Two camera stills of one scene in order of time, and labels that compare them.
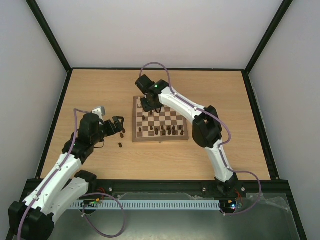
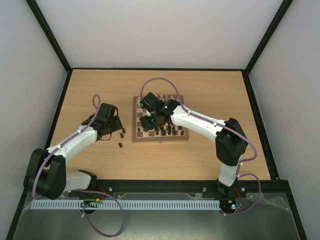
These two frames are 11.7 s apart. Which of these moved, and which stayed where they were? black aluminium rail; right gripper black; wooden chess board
Moved: right gripper black
Stayed: wooden chess board; black aluminium rail
